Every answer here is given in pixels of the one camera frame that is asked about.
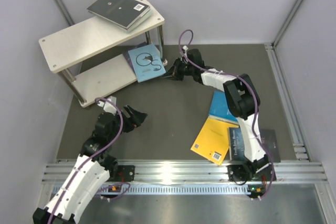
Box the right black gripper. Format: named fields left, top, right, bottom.
left=162, top=58, right=195, bottom=82

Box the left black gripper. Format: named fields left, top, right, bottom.
left=108, top=104, right=147, bottom=142

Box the light blue cat book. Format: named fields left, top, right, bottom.
left=128, top=44, right=166, bottom=82

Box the purple Robinson Crusoe book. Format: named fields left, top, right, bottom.
left=122, top=42, right=147, bottom=70

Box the blue paperback book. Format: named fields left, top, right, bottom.
left=208, top=91, right=238, bottom=125

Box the black shiny book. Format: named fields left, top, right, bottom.
left=87, top=0, right=152, bottom=31

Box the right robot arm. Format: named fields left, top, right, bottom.
left=163, top=49, right=269, bottom=180

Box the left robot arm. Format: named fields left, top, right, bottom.
left=33, top=105, right=147, bottom=223

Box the yellow book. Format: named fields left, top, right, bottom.
left=191, top=117, right=239, bottom=165

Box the white two-tier shelf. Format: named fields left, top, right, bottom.
left=39, top=7, right=165, bottom=108

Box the dark blue castle book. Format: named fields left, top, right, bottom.
left=229, top=127, right=280, bottom=163

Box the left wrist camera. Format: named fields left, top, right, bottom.
left=97, top=96, right=117, bottom=115

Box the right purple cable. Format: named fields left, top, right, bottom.
left=178, top=29, right=275, bottom=201

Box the purple cable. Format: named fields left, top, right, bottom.
left=47, top=98, right=131, bottom=224
left=178, top=29, right=275, bottom=201

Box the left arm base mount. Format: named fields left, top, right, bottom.
left=109, top=165, right=135, bottom=182

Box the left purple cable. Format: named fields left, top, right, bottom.
left=47, top=98, right=131, bottom=224

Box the slotted cable duct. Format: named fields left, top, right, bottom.
left=96, top=184, right=251, bottom=195

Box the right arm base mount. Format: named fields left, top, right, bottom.
left=227, top=161, right=277, bottom=185

